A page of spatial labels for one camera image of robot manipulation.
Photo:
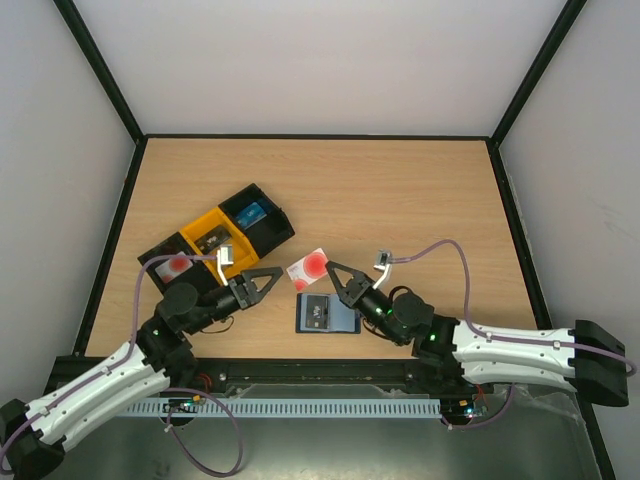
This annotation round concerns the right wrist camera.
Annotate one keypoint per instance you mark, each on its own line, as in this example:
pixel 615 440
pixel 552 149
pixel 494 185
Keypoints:
pixel 383 264

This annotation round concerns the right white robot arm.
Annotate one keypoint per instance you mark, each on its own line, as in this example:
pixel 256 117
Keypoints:
pixel 585 358

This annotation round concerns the yellow bin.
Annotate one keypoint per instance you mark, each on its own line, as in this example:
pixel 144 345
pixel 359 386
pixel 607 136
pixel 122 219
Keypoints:
pixel 245 256

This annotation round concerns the light blue cable duct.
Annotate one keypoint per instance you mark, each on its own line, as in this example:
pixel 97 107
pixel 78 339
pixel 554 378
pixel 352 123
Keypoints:
pixel 246 408

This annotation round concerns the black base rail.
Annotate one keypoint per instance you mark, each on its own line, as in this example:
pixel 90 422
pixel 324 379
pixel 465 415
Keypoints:
pixel 410 376

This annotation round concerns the black bin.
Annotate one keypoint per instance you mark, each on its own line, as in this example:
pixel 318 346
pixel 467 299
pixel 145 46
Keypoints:
pixel 198 275
pixel 268 234

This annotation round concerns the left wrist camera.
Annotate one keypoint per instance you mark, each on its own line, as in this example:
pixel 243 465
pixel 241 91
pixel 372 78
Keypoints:
pixel 224 259

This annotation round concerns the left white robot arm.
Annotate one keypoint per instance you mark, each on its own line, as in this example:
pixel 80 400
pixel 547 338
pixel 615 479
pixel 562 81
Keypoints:
pixel 36 435

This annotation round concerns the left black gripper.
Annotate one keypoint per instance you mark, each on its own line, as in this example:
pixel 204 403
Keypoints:
pixel 248 288

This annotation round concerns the black bin right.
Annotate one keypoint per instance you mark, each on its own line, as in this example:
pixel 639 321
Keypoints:
pixel 268 234

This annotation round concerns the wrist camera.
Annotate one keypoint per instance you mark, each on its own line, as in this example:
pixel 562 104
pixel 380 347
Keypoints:
pixel 383 264
pixel 224 259

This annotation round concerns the black enclosure frame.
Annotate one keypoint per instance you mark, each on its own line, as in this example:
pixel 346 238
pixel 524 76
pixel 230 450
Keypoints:
pixel 77 27

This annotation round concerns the navy blue card holder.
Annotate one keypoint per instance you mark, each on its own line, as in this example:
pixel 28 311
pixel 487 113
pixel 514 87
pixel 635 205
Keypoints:
pixel 342 320

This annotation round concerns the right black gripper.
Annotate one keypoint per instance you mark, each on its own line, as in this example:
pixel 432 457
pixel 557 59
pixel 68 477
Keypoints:
pixel 357 289

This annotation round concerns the white red dot card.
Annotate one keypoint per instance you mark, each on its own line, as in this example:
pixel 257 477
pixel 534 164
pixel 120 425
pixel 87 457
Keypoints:
pixel 308 270

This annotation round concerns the blue card in bin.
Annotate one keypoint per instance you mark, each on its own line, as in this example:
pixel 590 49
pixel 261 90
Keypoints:
pixel 251 214

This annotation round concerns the black bin left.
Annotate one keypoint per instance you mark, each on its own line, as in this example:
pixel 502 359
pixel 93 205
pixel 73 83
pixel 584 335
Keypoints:
pixel 198 275

